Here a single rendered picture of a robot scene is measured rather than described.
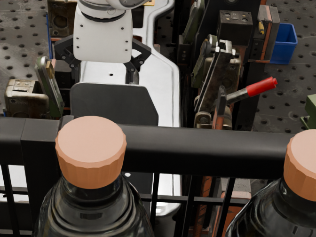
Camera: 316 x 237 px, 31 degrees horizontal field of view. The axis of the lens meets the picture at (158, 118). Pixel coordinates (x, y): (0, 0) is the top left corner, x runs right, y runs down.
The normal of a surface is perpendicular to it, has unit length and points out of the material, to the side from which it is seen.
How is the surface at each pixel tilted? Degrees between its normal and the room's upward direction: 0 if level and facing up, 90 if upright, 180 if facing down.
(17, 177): 0
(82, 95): 90
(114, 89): 90
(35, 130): 0
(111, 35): 91
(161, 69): 0
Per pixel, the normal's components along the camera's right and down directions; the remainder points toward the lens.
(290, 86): 0.07, -0.72
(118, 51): 0.05, 0.73
